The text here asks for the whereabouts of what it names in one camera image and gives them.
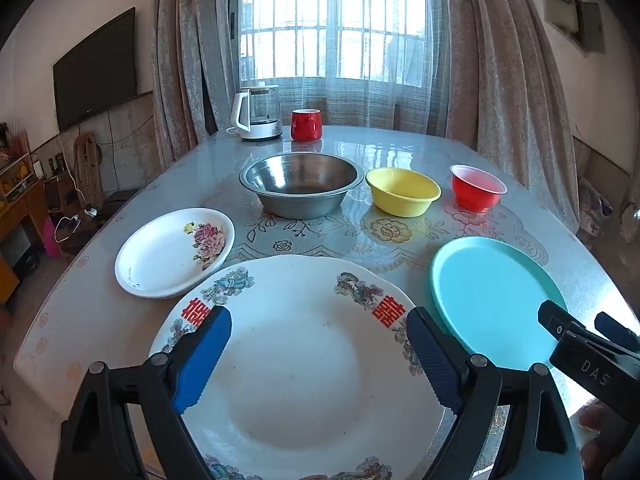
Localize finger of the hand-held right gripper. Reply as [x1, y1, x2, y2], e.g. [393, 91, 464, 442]
[537, 300, 583, 343]
[595, 311, 640, 356]

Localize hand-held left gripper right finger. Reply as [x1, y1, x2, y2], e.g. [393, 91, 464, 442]
[406, 306, 586, 480]

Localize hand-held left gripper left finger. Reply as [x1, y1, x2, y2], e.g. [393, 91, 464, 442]
[62, 305, 233, 480]

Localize teal plastic plate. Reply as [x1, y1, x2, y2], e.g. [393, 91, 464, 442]
[430, 236, 571, 371]

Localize white dragon print plate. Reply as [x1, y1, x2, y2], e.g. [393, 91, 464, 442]
[149, 254, 446, 480]

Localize white floral plate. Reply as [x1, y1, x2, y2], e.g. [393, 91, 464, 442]
[115, 207, 236, 300]

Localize red plastic bowl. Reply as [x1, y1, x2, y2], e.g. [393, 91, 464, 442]
[449, 164, 508, 213]

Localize yellow plastic bowl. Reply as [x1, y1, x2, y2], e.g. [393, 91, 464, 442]
[365, 167, 442, 218]

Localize stainless steel bowl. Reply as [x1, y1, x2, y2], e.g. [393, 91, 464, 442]
[239, 152, 365, 220]

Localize person's right hand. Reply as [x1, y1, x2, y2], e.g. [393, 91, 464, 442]
[575, 402, 621, 466]

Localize crumpled plastic bag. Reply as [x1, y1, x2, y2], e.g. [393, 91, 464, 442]
[577, 180, 613, 233]

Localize lace patterned table mat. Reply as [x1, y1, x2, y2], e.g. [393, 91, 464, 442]
[200, 160, 551, 281]

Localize dark low bench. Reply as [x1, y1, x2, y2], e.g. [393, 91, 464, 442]
[60, 187, 141, 256]

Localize pink plastic container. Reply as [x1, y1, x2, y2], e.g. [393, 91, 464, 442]
[42, 220, 61, 258]

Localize wooden cabinet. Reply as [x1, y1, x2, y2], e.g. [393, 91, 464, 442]
[0, 177, 53, 306]

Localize beige velvet curtain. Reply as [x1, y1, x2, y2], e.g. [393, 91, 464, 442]
[440, 0, 583, 236]
[150, 0, 241, 171]

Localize red mug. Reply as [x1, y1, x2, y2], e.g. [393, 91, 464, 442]
[291, 108, 322, 142]

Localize white electric glass kettle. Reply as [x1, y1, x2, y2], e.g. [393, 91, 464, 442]
[230, 82, 283, 141]

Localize white sheer curtain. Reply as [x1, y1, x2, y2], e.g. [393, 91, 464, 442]
[235, 0, 451, 136]

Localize wooden shelf with ornaments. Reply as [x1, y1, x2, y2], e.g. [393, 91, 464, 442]
[0, 120, 36, 183]

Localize barred window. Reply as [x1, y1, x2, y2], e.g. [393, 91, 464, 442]
[235, 0, 431, 86]

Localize white charger cable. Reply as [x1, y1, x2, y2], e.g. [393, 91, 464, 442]
[52, 205, 101, 241]

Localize black wall television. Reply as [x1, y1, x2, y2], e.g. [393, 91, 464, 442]
[52, 6, 138, 132]

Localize wall electrical panel box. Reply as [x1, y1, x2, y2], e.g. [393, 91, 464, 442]
[542, 0, 606, 56]

